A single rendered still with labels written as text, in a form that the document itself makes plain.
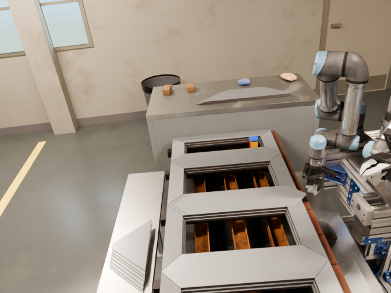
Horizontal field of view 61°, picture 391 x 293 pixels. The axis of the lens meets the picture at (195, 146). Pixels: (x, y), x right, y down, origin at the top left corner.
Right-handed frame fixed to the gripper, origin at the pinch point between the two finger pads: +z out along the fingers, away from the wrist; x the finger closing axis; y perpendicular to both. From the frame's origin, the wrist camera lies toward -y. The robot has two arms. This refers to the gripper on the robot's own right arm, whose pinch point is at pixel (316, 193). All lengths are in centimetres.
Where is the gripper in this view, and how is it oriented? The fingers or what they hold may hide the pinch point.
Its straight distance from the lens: 195.7
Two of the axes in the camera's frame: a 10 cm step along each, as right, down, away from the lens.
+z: 0.9, 8.6, 5.1
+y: -10.0, 0.9, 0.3
